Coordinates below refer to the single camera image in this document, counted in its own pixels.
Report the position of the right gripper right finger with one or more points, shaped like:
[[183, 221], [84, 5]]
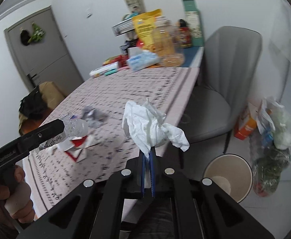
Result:
[[152, 156]]

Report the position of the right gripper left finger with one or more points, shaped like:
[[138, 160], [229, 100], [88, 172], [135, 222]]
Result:
[[143, 172]]

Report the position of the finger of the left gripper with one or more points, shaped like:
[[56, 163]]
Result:
[[20, 148]]

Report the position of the white tissue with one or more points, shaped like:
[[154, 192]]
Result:
[[146, 126]]

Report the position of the red white cigarette pack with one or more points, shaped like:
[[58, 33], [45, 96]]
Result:
[[77, 147]]

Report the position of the crushed clear plastic bottle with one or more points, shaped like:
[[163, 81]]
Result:
[[73, 127]]

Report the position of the beige round trash bin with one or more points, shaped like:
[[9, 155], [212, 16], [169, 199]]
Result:
[[232, 173]]

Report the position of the person's left hand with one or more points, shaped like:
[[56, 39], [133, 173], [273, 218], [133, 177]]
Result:
[[23, 215]]

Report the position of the brown chair with clothes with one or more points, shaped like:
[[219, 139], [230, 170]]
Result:
[[38, 105]]

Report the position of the crumpled silver foil wrapper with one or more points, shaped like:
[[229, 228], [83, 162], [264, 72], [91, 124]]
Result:
[[93, 116]]

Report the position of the pink patterned tablecloth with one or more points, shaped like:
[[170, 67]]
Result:
[[52, 174]]

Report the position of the teal marker pen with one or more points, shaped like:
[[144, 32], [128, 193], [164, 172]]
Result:
[[112, 72]]

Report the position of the white wrap roll box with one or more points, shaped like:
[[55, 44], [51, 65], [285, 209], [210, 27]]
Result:
[[102, 70]]

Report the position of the blue tissue pack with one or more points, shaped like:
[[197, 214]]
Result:
[[143, 60]]

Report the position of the orange white carton box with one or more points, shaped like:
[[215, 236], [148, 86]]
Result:
[[246, 122]]

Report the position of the grey upholstered chair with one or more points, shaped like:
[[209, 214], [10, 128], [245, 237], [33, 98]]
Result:
[[230, 59]]

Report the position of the grey door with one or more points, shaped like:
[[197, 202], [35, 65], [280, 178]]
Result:
[[40, 53]]

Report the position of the clear bag of greens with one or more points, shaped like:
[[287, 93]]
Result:
[[267, 165]]

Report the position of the clear plastic jar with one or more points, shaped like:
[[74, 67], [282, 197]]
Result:
[[167, 43]]

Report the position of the red decorated tin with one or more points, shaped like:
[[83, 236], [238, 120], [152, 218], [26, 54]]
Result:
[[185, 34]]

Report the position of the white plastic grocery bag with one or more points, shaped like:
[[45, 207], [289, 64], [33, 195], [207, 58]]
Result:
[[274, 124]]

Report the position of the yellow snack bag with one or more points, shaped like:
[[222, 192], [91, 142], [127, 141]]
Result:
[[143, 25]]

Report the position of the tall green box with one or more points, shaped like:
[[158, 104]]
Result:
[[193, 19]]

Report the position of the printed paper bag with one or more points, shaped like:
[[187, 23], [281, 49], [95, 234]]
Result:
[[134, 0]]

